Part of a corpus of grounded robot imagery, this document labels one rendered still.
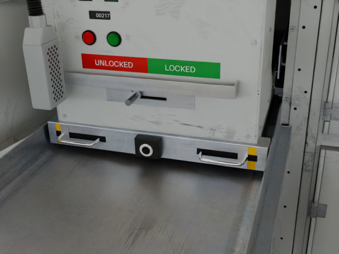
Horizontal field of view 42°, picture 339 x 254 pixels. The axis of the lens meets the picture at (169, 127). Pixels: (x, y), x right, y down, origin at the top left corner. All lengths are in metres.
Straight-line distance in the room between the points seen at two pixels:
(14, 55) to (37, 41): 0.29
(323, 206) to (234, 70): 0.59
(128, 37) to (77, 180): 0.34
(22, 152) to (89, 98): 0.20
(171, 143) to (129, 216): 0.22
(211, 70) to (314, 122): 0.42
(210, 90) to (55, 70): 0.34
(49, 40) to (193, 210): 0.46
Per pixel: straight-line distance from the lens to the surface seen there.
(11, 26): 1.24
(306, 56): 1.20
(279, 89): 1.32
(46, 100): 0.99
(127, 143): 1.06
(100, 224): 0.89
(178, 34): 0.94
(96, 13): 1.00
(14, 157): 1.07
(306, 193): 1.37
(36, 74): 0.98
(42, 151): 1.16
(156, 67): 0.97
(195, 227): 0.86
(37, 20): 0.97
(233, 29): 0.91
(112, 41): 0.99
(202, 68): 0.95
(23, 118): 1.30
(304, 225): 1.44
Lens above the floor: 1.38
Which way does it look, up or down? 25 degrees down
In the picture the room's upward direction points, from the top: 2 degrees counter-clockwise
